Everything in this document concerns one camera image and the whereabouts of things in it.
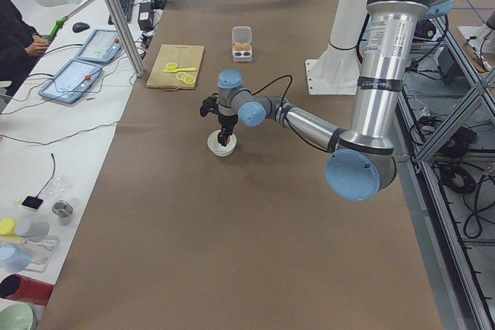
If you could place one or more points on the green bowl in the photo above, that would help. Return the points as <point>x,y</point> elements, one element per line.
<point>18,317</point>

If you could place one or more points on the small black square pad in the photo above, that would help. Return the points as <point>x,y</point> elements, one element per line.
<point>32,202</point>

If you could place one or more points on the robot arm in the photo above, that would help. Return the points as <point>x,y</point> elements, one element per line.
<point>361,160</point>

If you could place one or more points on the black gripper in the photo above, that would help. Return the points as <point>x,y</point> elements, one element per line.
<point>226,120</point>

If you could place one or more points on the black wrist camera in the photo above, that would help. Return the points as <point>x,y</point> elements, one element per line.
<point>209,105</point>

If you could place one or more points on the black computer mouse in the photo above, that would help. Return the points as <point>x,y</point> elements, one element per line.
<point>80,27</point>

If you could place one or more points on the person in black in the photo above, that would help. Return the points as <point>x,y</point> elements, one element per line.
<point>21,47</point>

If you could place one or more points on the black keyboard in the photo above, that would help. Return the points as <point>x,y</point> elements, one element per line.
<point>127,8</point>

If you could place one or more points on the black power adapter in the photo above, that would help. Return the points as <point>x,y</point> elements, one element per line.
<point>145,16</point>

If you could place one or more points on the light blue cup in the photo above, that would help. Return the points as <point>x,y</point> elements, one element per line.
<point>14,258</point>

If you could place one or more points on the yellow cup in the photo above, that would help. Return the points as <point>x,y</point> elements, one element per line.
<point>7,227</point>

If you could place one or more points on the clear plastic egg box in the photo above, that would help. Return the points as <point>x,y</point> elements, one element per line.
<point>242,50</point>

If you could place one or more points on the wooden cutting board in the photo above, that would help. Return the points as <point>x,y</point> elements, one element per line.
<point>185,56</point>

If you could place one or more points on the teach pendant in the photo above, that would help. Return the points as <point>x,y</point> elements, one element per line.
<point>102,46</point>
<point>70,83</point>

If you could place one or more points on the white pillar mount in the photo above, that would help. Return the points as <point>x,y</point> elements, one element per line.
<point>337,70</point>

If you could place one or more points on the teach pendant far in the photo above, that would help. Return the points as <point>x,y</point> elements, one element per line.
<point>102,46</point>

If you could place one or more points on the aluminium frame post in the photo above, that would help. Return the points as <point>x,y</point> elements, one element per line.
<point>124,32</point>

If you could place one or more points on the grey cup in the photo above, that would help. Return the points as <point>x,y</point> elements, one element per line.
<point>33,230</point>

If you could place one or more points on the red cylinder bottle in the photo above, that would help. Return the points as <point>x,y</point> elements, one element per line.
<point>16,287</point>

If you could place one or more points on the lemon slice by knife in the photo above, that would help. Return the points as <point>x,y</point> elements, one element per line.
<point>171,66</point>

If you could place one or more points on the teach pendant near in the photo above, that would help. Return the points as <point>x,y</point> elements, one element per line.
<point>70,83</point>

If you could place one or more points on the white bowl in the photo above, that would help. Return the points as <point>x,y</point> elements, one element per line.
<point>217,149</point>

